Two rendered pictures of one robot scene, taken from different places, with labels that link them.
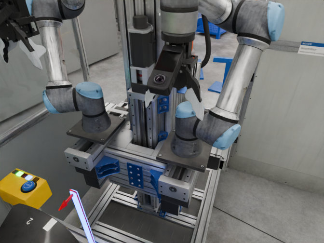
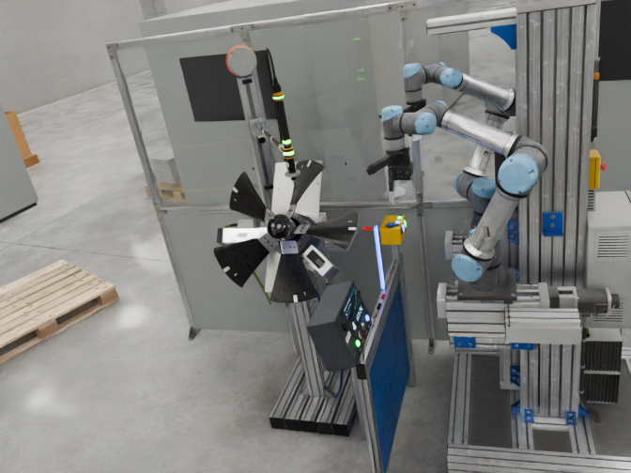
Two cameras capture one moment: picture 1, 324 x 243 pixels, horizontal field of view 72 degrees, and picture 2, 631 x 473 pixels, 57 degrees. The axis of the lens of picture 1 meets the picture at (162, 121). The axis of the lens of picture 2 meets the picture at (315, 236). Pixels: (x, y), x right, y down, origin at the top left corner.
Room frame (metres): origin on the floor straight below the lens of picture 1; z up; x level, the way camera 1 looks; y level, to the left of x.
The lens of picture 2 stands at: (0.09, -2.10, 2.31)
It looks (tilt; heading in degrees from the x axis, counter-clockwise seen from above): 25 degrees down; 88
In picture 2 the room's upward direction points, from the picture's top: 10 degrees counter-clockwise
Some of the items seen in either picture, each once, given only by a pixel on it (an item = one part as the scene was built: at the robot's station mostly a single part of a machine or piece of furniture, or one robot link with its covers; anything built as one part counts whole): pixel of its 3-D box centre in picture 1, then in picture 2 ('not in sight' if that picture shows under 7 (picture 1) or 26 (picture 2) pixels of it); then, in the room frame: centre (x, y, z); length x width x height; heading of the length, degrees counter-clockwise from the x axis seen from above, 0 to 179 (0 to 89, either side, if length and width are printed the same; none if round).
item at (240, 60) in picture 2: not in sight; (241, 61); (-0.05, 1.10, 1.88); 0.16 x 0.07 x 0.16; 12
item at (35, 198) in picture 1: (24, 191); (393, 230); (0.55, 0.53, 1.02); 0.16 x 0.10 x 0.11; 67
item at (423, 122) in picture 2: not in sight; (420, 122); (0.58, -0.09, 1.73); 0.11 x 0.11 x 0.08; 49
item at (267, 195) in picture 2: not in sight; (275, 228); (-0.05, 1.10, 0.90); 0.08 x 0.06 x 1.80; 12
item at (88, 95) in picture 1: (89, 97); (484, 194); (0.96, 0.35, 1.20); 0.13 x 0.12 x 0.14; 101
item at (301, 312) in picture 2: not in sight; (307, 341); (0.02, 0.55, 0.46); 0.09 x 0.05 x 0.91; 157
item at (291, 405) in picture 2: not in sight; (324, 388); (0.06, 0.64, 0.04); 0.62 x 0.45 x 0.08; 67
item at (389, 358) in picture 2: not in sight; (391, 372); (0.40, 0.17, 0.45); 0.82 x 0.02 x 0.66; 67
